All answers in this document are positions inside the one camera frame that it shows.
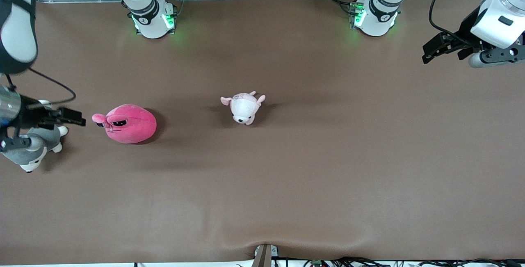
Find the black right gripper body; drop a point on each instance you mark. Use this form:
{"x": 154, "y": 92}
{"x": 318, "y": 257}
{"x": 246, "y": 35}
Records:
{"x": 29, "y": 116}

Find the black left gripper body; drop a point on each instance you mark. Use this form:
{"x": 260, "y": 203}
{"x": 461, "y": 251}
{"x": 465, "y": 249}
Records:
{"x": 465, "y": 30}

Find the pink round plush toy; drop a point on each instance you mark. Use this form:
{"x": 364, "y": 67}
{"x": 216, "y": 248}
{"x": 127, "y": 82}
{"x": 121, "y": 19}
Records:
{"x": 131, "y": 127}

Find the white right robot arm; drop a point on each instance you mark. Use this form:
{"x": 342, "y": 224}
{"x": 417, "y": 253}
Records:
{"x": 149, "y": 21}

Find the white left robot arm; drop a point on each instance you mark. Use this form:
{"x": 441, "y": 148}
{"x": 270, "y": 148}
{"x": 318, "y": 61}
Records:
{"x": 500, "y": 21}

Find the grey and white husky plush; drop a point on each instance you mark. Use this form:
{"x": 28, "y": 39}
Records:
{"x": 28, "y": 158}

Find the white and pink puppy plush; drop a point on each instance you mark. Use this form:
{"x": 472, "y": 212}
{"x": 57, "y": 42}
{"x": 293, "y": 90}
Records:
{"x": 244, "y": 109}

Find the brown table cover mat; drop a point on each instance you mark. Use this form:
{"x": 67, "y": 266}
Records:
{"x": 262, "y": 185}

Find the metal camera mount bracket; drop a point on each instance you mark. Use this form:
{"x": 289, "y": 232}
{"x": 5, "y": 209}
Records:
{"x": 264, "y": 255}

